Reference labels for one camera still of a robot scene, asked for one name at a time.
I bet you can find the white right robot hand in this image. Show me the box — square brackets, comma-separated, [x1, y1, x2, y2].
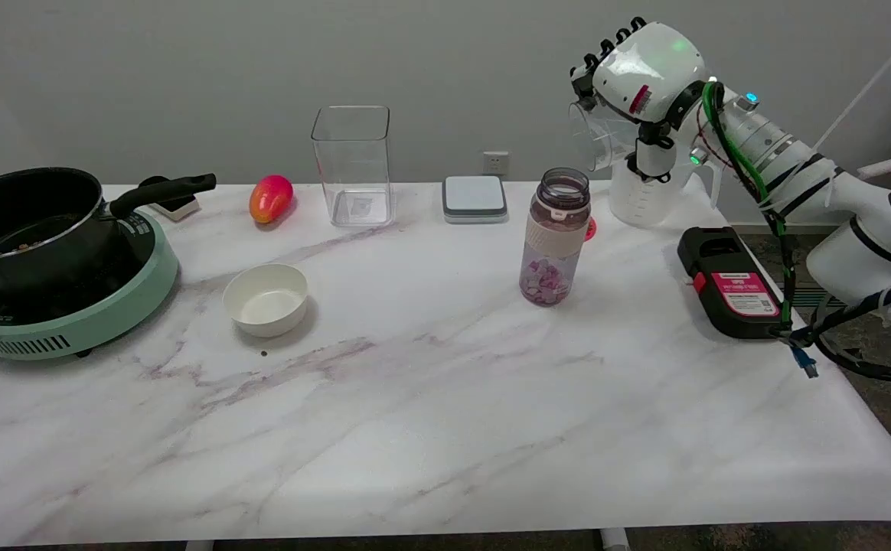
[568, 17, 711, 183]

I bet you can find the small clear measuring cup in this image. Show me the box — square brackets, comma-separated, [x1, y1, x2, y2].
[568, 99, 639, 174]

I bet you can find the large translucent measuring jug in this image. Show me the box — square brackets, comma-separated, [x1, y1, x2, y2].
[609, 157, 723, 229]

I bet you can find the clear bottle with purple pieces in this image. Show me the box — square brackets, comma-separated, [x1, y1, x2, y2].
[521, 168, 592, 308]

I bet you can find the white grey square lid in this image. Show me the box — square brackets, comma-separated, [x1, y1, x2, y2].
[442, 175, 509, 224]

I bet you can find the black box with red label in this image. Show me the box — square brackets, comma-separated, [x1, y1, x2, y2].
[677, 226, 793, 340]

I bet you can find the floor vent grille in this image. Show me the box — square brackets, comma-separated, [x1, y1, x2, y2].
[786, 286, 850, 308]

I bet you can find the clear square storage container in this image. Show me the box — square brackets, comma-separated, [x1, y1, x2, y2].
[311, 106, 395, 228]

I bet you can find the red orange mango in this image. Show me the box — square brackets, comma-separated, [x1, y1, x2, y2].
[249, 174, 295, 224]

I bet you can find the white round bowl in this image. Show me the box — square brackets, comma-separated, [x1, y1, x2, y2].
[222, 263, 309, 338]

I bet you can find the small black white device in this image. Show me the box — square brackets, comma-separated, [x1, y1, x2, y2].
[139, 176, 201, 223]

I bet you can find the green induction cooker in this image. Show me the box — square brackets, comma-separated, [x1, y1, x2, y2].
[0, 208, 180, 361]

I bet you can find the green robot cable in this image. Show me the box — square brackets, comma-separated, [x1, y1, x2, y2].
[702, 80, 797, 331]

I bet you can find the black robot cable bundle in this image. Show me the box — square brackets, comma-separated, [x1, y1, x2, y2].
[769, 264, 891, 384]

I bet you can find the black saucepan with handle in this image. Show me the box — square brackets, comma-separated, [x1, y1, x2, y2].
[0, 167, 217, 298]

